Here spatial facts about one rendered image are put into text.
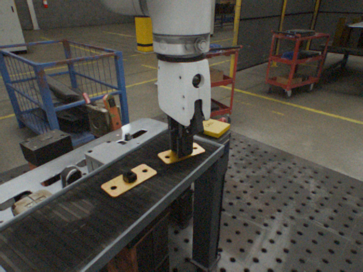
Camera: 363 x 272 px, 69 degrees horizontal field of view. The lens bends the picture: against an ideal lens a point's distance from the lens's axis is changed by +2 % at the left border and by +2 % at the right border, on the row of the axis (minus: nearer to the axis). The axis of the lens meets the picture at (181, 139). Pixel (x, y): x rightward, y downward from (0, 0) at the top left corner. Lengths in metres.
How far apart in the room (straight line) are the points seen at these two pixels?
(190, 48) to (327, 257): 0.81
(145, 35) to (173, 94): 7.36
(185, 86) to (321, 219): 0.85
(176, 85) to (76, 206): 0.22
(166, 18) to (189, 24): 0.03
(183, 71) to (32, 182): 0.53
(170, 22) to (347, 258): 0.88
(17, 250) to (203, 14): 0.37
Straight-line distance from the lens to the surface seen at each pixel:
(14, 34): 8.66
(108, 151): 0.61
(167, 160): 0.46
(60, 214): 0.40
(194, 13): 0.37
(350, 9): 7.77
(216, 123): 0.60
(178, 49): 0.37
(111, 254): 0.34
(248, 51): 5.54
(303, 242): 1.01
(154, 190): 0.40
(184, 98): 0.38
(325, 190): 1.27
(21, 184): 0.78
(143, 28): 7.74
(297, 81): 4.56
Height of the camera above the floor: 1.42
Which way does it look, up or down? 29 degrees down
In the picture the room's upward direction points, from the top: straight up
